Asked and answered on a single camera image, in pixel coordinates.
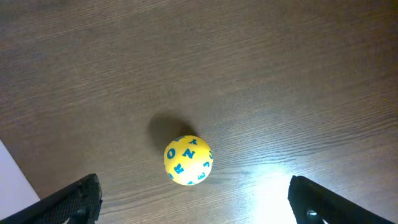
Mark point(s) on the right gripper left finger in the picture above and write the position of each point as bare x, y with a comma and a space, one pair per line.
80, 202

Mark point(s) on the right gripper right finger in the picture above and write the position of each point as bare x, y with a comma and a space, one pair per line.
312, 203

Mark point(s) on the yellow ball with blue marks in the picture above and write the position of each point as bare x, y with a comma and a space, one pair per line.
188, 160

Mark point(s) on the white open cardboard box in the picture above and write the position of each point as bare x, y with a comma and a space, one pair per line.
15, 190

